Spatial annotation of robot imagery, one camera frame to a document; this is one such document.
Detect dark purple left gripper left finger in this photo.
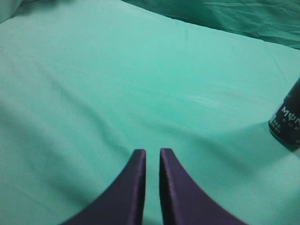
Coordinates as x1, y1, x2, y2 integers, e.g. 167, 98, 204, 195
63, 149, 146, 225

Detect black Monster energy can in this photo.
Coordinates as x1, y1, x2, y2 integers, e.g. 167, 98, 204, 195
268, 80, 300, 148

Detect green cloth backdrop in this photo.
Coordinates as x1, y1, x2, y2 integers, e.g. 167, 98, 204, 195
0, 0, 300, 225

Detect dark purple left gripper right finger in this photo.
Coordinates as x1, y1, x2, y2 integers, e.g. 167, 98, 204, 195
159, 148, 245, 225

